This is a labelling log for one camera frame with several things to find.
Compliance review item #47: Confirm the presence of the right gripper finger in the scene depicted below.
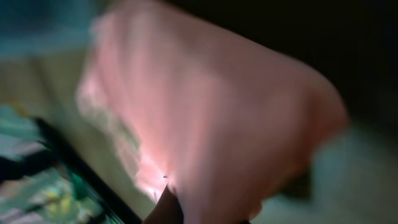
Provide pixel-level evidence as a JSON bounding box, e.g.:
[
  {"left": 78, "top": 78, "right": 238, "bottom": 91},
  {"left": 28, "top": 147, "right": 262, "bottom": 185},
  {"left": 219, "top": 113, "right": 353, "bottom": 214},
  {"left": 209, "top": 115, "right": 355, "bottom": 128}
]
[{"left": 142, "top": 185, "right": 183, "bottom": 224}]

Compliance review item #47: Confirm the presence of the pink printed t-shirt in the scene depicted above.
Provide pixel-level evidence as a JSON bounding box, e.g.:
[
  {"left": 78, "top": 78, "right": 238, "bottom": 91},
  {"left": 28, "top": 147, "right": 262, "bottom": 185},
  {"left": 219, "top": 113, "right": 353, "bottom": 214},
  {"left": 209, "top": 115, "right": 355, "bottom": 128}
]
[{"left": 77, "top": 1, "right": 348, "bottom": 223}]

